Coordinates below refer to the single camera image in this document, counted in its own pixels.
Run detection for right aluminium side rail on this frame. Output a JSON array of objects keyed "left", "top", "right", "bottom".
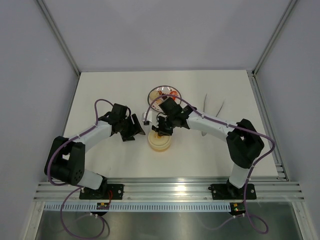
[{"left": 246, "top": 70, "right": 291, "bottom": 182}]

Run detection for metal food tongs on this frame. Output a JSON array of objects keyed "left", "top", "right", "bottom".
[{"left": 201, "top": 92, "right": 226, "bottom": 137}]

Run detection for aluminium frame post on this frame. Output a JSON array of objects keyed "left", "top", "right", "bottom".
[
  {"left": 34, "top": 0, "right": 81, "bottom": 78},
  {"left": 252, "top": 0, "right": 300, "bottom": 77}
]

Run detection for right aluminium frame post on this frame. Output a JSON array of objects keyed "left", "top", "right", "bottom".
[{"left": 252, "top": 0, "right": 300, "bottom": 77}]

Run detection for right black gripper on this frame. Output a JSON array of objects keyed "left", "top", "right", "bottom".
[{"left": 152, "top": 115, "right": 177, "bottom": 136}]

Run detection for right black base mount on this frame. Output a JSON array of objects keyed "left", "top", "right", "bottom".
[{"left": 208, "top": 183, "right": 257, "bottom": 200}]

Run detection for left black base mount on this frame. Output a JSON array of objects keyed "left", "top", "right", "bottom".
[{"left": 79, "top": 183, "right": 124, "bottom": 200}]

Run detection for aluminium front rail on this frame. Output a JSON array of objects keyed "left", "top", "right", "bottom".
[{"left": 33, "top": 177, "right": 305, "bottom": 202}]

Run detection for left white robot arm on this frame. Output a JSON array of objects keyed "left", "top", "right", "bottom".
[{"left": 44, "top": 103, "right": 146, "bottom": 200}]

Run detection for left aluminium frame post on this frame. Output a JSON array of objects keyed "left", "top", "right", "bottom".
[{"left": 34, "top": 0, "right": 81, "bottom": 78}]

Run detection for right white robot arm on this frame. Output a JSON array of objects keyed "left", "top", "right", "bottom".
[{"left": 151, "top": 97, "right": 265, "bottom": 200}]

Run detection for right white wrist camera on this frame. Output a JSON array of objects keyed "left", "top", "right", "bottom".
[{"left": 142, "top": 111, "right": 159, "bottom": 126}]

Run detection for red shrimp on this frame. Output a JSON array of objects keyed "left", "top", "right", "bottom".
[{"left": 169, "top": 91, "right": 179, "bottom": 96}]

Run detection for round beige lunch box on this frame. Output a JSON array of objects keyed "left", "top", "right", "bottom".
[{"left": 147, "top": 130, "right": 172, "bottom": 152}]

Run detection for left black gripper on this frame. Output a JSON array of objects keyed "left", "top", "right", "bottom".
[{"left": 119, "top": 114, "right": 145, "bottom": 142}]

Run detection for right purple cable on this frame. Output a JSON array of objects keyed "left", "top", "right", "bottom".
[{"left": 144, "top": 96, "right": 276, "bottom": 235}]

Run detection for white slotted cable duct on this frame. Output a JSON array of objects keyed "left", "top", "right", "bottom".
[{"left": 44, "top": 202, "right": 231, "bottom": 213}]

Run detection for white steamed bun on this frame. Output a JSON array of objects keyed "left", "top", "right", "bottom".
[{"left": 149, "top": 90, "right": 161, "bottom": 101}]

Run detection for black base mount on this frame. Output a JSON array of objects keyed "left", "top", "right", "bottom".
[
  {"left": 79, "top": 183, "right": 124, "bottom": 200},
  {"left": 208, "top": 183, "right": 257, "bottom": 200}
]

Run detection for patterned round plate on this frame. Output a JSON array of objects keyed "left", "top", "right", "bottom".
[{"left": 147, "top": 85, "right": 182, "bottom": 113}]

